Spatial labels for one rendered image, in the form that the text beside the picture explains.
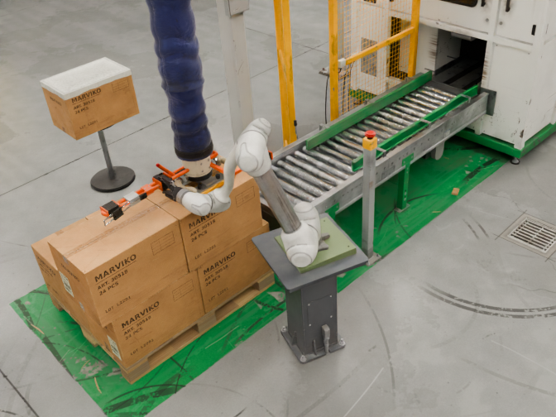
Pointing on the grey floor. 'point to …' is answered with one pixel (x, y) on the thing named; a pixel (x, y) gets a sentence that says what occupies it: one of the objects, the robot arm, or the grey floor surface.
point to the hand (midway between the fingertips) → (160, 182)
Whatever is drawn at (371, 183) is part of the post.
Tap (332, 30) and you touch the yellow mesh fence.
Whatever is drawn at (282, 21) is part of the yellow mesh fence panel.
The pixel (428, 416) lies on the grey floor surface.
